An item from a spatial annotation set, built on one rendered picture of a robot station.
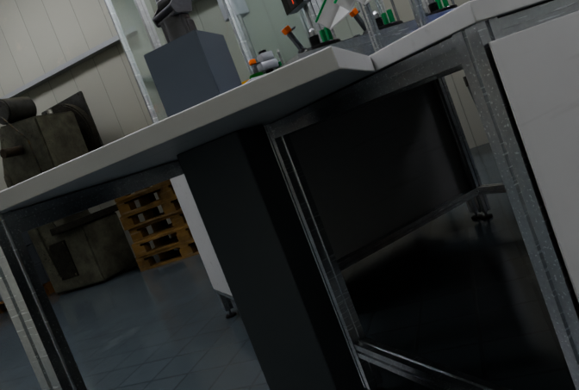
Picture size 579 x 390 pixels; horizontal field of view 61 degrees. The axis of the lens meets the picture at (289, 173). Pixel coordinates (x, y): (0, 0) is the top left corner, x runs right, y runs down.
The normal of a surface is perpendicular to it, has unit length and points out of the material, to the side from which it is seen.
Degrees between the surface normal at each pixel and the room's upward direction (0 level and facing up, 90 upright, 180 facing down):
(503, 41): 90
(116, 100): 90
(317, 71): 90
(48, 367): 90
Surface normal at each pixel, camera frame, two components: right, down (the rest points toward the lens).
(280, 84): -0.30, 0.18
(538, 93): 0.43, -0.10
